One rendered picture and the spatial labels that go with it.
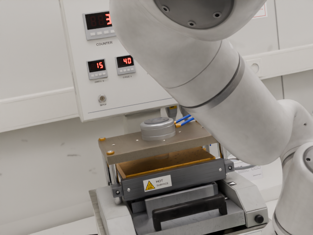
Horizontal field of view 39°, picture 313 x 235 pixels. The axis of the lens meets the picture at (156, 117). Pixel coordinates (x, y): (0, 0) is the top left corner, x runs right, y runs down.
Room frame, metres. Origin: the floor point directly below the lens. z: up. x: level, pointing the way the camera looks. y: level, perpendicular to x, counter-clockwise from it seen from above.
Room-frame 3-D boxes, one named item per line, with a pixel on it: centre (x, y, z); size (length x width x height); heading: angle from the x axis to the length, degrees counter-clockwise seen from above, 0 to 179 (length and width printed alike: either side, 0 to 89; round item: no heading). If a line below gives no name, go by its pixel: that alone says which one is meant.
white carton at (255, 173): (1.53, -0.22, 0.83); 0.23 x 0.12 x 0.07; 102
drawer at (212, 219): (0.97, -0.01, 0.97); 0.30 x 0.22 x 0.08; 12
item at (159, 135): (1.05, -0.01, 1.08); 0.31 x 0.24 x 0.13; 102
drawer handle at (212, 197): (0.83, -0.04, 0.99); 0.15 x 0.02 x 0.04; 102
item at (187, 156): (1.01, -0.01, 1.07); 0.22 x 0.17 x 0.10; 102
